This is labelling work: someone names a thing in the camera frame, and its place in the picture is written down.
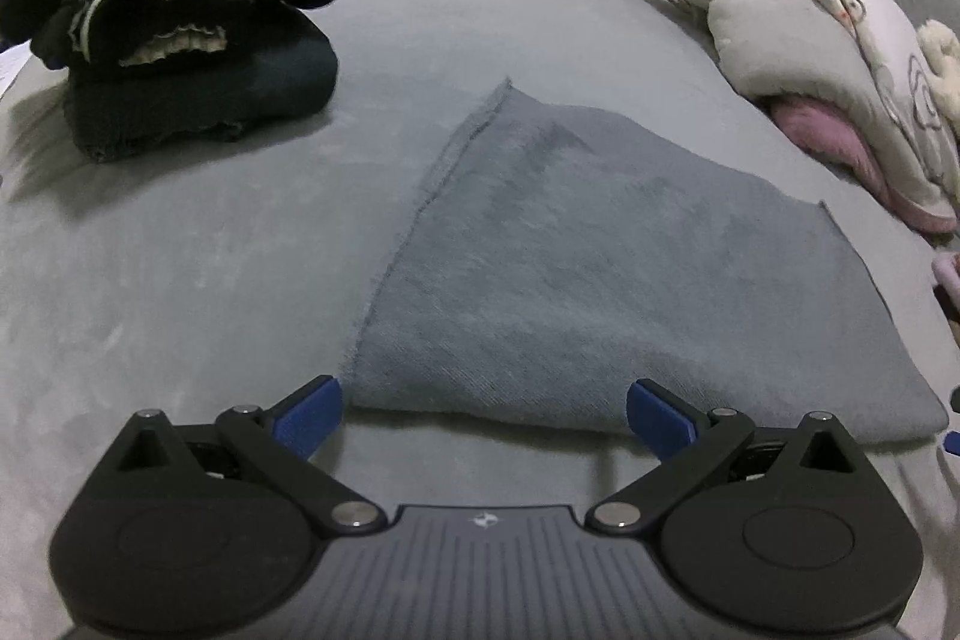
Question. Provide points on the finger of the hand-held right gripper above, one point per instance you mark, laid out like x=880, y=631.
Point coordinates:
x=954, y=441

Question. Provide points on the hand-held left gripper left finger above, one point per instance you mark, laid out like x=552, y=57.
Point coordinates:
x=311, y=415

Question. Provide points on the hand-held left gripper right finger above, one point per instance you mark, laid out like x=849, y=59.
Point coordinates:
x=660, y=415

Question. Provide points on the grey printed knit t-shirt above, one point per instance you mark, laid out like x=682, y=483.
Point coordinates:
x=600, y=235

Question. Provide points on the pink folded blanket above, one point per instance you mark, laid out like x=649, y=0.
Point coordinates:
x=825, y=138

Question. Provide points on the dark blue folded garment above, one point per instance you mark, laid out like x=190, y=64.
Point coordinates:
x=225, y=93

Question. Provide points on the white fluffy plush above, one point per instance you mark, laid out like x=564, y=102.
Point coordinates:
x=943, y=63

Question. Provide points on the white grey pillow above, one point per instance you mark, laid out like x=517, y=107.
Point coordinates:
x=787, y=25

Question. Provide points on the black fuzzy ruffled garment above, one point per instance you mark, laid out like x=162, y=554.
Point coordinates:
x=150, y=25

